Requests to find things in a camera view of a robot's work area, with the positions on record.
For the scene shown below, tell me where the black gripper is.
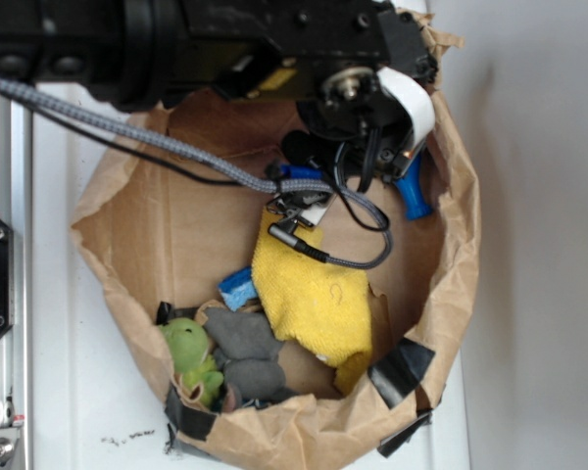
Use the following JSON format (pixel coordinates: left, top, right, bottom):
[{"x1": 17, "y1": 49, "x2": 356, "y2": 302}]
[{"x1": 210, "y1": 1, "x2": 437, "y2": 182}]

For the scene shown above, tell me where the blue plastic bottle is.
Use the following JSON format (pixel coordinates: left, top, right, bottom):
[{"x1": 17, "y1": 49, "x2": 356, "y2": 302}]
[{"x1": 395, "y1": 154, "x2": 433, "y2": 221}]

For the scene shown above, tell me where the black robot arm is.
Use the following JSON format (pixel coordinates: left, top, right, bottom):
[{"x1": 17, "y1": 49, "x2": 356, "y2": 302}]
[{"x1": 0, "y1": 1, "x2": 438, "y2": 178}]

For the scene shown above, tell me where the yellow cloth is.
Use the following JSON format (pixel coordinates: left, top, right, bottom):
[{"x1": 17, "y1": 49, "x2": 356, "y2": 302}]
[{"x1": 252, "y1": 211, "x2": 373, "y2": 395}]

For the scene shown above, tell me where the blue sponge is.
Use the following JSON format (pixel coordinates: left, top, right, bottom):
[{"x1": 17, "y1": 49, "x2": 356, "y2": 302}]
[{"x1": 218, "y1": 266, "x2": 259, "y2": 310}]

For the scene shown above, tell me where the brown paper bag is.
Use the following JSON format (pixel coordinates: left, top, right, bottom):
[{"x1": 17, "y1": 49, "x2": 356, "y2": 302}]
[{"x1": 71, "y1": 85, "x2": 481, "y2": 469}]

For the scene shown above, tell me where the grey plush toy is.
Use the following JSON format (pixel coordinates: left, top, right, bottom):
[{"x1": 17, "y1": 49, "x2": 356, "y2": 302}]
[{"x1": 205, "y1": 307, "x2": 297, "y2": 411}]

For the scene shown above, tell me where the green plush toy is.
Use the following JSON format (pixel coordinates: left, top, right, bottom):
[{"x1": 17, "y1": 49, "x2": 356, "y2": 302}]
[{"x1": 159, "y1": 317, "x2": 223, "y2": 408}]

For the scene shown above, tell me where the white tray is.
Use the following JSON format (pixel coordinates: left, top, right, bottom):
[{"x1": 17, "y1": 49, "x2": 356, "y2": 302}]
[{"x1": 31, "y1": 82, "x2": 473, "y2": 470}]

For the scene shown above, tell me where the grey braided cable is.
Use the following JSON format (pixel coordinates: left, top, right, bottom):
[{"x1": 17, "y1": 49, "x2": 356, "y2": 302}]
[{"x1": 0, "y1": 68, "x2": 394, "y2": 270}]

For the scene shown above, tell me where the aluminium frame rail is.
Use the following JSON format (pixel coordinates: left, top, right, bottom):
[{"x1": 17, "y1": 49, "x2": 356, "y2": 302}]
[{"x1": 0, "y1": 96, "x2": 32, "y2": 469}]

